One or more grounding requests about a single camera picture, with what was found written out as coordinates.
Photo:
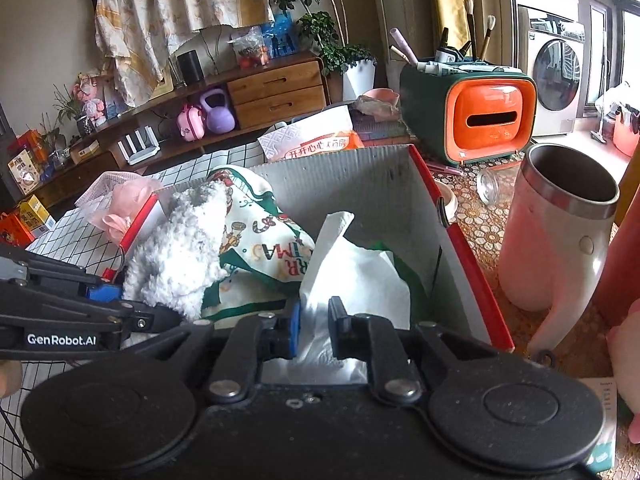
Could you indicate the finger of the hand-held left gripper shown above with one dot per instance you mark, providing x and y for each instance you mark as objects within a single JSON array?
[
  {"x": 150, "y": 320},
  {"x": 102, "y": 292}
]

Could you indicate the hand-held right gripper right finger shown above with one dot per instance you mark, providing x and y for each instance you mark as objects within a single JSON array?
[{"x": 336, "y": 327}]

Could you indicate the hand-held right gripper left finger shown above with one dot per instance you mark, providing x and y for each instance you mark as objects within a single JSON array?
[{"x": 294, "y": 325}]

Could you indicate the white paper towel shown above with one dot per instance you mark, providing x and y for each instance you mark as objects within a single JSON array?
[{"x": 350, "y": 280}]

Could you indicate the white fuzzy cloth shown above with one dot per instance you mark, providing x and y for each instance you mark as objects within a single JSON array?
[{"x": 175, "y": 250}]

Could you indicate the printed cloth with green trim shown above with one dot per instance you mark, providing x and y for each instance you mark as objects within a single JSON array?
[{"x": 250, "y": 240}]

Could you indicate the red shoe box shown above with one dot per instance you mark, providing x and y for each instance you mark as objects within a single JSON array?
[{"x": 360, "y": 185}]

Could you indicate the person's left hand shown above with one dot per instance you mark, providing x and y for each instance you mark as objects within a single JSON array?
[{"x": 9, "y": 377}]

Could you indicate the black checked white tablecloth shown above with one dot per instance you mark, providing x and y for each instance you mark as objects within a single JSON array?
[{"x": 65, "y": 230}]

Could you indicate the yellow carton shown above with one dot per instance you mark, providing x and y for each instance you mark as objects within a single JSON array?
[{"x": 37, "y": 215}]

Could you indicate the orange gift bag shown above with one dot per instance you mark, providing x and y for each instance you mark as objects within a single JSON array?
[{"x": 15, "y": 232}]

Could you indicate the translucent plastic bag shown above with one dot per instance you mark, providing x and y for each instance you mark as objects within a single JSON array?
[{"x": 100, "y": 182}]

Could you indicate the printed paper box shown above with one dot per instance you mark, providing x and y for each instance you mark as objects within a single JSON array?
[{"x": 24, "y": 170}]

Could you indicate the white router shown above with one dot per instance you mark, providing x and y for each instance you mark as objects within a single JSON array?
[{"x": 137, "y": 150}]

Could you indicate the floral table mat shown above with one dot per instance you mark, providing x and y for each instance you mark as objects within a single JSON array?
[{"x": 480, "y": 240}]

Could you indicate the small potted plant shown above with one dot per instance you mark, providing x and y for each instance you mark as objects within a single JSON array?
[{"x": 67, "y": 110}]

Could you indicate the pink toy case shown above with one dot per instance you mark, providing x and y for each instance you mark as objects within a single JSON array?
[{"x": 190, "y": 125}]

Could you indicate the pink doll figure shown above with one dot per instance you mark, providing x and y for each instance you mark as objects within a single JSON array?
[{"x": 90, "y": 102}]

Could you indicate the orange and white tissue packet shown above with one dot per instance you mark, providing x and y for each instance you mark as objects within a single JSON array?
[{"x": 320, "y": 130}]

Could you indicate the stack of colourful books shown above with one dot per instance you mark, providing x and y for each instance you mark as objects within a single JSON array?
[{"x": 380, "y": 130}]

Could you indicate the purple kettlebell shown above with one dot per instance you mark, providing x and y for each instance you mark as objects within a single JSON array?
[{"x": 219, "y": 119}]

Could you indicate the clear glass jar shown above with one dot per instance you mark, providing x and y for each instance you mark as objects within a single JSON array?
[{"x": 492, "y": 185}]

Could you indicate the white steel tumbler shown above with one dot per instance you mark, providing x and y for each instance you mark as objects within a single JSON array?
[{"x": 550, "y": 250}]

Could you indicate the pink bowl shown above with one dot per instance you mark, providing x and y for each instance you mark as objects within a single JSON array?
[{"x": 382, "y": 96}]

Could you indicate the black cylinder speaker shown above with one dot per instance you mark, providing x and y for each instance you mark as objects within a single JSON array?
[{"x": 190, "y": 67}]

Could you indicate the wooden tv cabinet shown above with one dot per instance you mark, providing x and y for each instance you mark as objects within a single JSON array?
[{"x": 280, "y": 80}]

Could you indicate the white planter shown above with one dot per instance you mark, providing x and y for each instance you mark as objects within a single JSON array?
[{"x": 359, "y": 80}]

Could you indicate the orange and green tissue box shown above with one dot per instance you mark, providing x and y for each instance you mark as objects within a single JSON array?
[{"x": 490, "y": 110}]

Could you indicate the clear bag of fruit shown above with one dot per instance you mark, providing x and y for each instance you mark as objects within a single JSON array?
[{"x": 249, "y": 50}]

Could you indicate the white and green packet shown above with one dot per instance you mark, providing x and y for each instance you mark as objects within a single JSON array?
[{"x": 602, "y": 410}]

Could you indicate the rolled pink paper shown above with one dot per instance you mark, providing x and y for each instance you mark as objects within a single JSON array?
[{"x": 402, "y": 45}]

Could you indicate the black ink bottle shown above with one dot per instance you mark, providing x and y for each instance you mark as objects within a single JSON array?
[{"x": 444, "y": 50}]

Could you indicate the pink plush toy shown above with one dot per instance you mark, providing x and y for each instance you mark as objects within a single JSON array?
[{"x": 631, "y": 390}]

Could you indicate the white tipped calligraphy brush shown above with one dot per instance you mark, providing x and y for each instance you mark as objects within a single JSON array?
[
  {"x": 470, "y": 15},
  {"x": 487, "y": 32}
]

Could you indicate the white washing machine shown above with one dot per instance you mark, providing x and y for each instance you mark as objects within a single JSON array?
[{"x": 555, "y": 75}]

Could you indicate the yellow curtain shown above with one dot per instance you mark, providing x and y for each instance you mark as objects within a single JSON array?
[{"x": 450, "y": 0}]

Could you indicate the pink storage bin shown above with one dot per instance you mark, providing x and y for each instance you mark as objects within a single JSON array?
[{"x": 627, "y": 135}]

